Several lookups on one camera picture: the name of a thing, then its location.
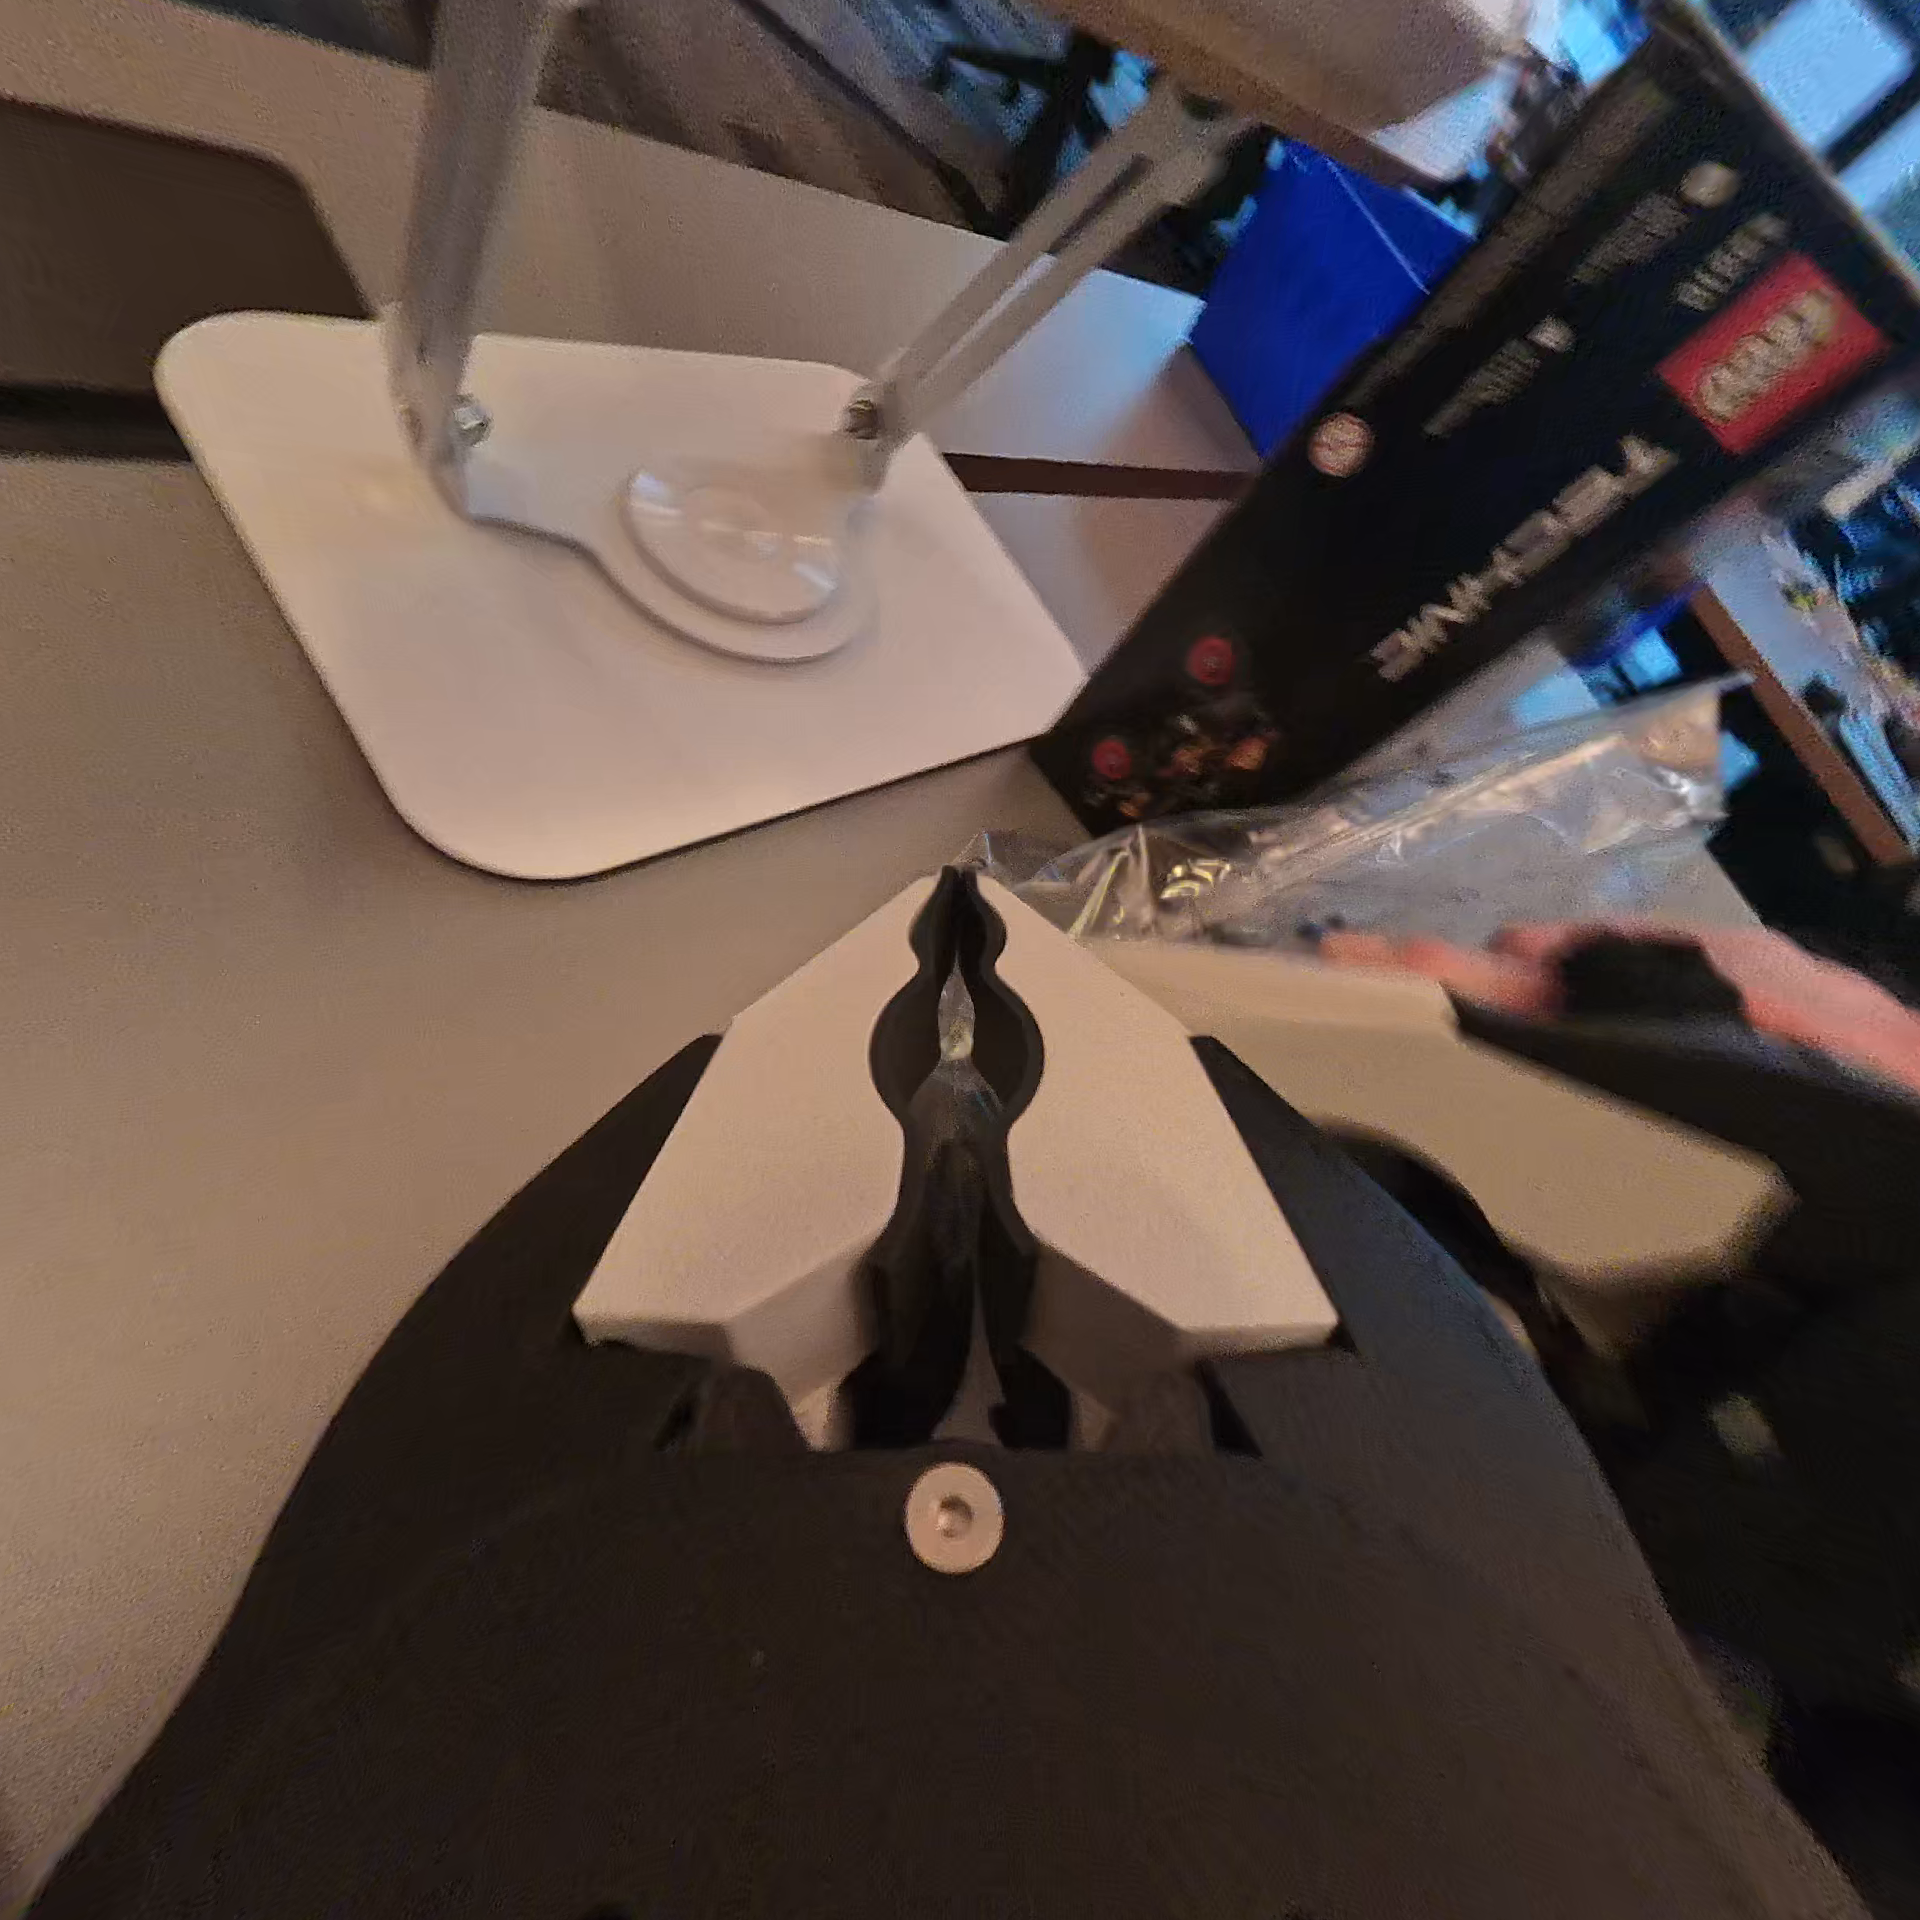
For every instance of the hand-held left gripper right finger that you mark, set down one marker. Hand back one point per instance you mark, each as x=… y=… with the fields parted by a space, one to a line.
x=1169 y=1199

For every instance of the grey desk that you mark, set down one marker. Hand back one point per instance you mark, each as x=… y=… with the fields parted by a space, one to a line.
x=227 y=974

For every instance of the blue plastic bin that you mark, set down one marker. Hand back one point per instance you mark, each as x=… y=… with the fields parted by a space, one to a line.
x=1322 y=302

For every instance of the person's right hand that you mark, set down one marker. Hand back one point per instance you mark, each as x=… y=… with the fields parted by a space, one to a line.
x=1847 y=1021

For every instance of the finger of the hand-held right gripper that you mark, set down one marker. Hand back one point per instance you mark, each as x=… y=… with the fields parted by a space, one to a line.
x=1574 y=1170

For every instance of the clear plastic bag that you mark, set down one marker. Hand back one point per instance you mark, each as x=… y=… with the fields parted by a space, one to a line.
x=1426 y=825

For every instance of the toy truck set box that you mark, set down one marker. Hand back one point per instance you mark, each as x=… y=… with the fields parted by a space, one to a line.
x=1500 y=495

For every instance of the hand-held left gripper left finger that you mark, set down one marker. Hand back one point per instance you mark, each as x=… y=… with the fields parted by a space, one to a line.
x=735 y=1199

